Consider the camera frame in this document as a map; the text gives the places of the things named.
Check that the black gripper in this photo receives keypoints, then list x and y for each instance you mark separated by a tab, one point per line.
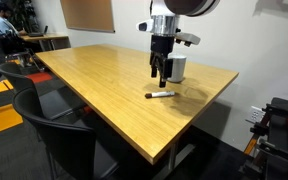
162	43

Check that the white marker with dark cap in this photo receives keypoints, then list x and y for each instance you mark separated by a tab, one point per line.
160	94

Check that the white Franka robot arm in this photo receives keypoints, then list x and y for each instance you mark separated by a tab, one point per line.
190	5

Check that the white ceramic mug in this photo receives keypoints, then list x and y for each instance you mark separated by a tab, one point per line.
179	68

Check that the silver table leg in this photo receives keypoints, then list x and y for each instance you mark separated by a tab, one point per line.
172	155

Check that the brown cork board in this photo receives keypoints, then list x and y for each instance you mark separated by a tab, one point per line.
87	15

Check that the black plastic chair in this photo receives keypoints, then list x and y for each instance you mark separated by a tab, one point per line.
67	143
17	78

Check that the wooden background desk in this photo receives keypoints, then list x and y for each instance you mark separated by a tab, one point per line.
47	36

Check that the black laptop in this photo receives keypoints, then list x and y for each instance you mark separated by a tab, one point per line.
37	33

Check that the black robot mounting stand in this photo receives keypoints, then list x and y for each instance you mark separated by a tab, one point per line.
280	133

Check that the black office chair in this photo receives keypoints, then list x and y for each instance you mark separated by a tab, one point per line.
12	43

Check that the green indoor plant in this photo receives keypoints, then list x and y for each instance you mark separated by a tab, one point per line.
20	13

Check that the seated person in light shirt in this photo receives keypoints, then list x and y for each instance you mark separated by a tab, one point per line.
2	25

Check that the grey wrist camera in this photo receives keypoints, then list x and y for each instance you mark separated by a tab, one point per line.
188	38

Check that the white wall power outlet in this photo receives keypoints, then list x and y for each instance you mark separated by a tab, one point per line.
255	115

